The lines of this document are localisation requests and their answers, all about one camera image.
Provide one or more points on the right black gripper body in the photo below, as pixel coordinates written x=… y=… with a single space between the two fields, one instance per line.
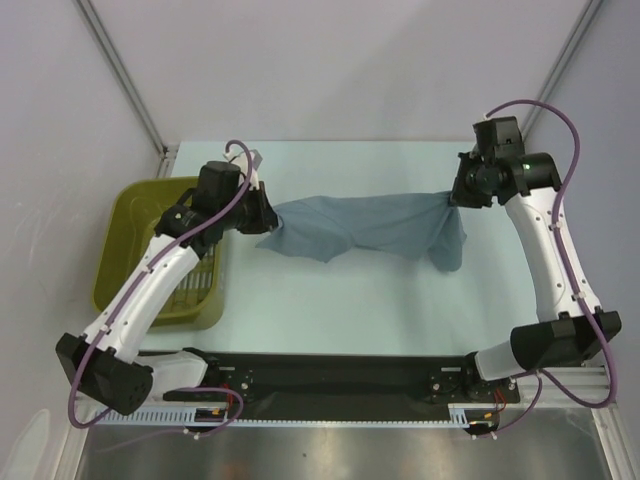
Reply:
x=470 y=188

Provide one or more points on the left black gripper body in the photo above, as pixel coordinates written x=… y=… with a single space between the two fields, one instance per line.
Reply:
x=250 y=216

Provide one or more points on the blue-grey t shirt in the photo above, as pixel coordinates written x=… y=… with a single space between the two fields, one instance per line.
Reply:
x=413 y=226

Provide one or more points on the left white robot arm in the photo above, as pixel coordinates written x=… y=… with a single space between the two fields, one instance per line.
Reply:
x=103 y=362

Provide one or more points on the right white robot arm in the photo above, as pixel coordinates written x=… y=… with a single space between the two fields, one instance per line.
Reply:
x=572 y=326

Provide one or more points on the olive green plastic basket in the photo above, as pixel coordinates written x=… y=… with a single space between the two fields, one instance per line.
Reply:
x=197 y=303

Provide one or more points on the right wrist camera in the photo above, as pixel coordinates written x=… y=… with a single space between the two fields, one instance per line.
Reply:
x=498 y=138

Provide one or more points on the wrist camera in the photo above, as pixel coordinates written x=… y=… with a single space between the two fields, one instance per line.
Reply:
x=498 y=138
x=247 y=164

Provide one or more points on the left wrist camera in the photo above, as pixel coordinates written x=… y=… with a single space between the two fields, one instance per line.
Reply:
x=247 y=164

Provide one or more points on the right aluminium corner post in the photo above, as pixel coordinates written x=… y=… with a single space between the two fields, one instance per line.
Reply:
x=569 y=50

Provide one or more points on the aluminium corner post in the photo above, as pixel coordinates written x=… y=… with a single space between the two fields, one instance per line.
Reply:
x=569 y=50
x=113 y=59

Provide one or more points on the left aluminium corner post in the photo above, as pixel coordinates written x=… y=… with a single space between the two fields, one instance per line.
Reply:
x=113 y=59

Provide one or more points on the aluminium frame rail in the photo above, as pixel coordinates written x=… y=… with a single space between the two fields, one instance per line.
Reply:
x=590 y=384

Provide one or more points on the white cable duct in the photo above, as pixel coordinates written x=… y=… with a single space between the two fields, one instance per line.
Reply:
x=300 y=412

